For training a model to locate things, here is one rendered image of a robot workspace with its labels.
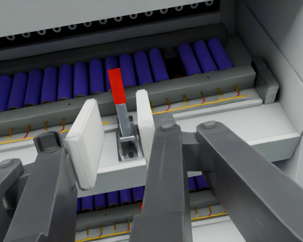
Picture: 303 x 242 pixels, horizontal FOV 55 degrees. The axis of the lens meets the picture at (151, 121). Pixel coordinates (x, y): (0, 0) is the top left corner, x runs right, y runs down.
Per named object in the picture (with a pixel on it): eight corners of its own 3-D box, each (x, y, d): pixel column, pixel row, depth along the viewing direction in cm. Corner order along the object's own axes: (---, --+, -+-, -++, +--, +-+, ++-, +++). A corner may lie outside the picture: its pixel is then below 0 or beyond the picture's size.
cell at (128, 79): (133, 62, 41) (139, 95, 36) (120, 65, 41) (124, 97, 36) (131, 52, 39) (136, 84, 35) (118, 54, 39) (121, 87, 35)
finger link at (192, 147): (158, 151, 12) (228, 138, 12) (150, 114, 17) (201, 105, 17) (164, 181, 13) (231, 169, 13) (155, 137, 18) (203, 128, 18)
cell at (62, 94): (74, 73, 40) (74, 106, 36) (61, 75, 40) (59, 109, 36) (70, 62, 39) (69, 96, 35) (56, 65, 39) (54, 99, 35)
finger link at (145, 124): (137, 125, 14) (153, 121, 14) (135, 90, 20) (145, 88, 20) (148, 180, 15) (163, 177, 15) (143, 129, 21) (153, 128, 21)
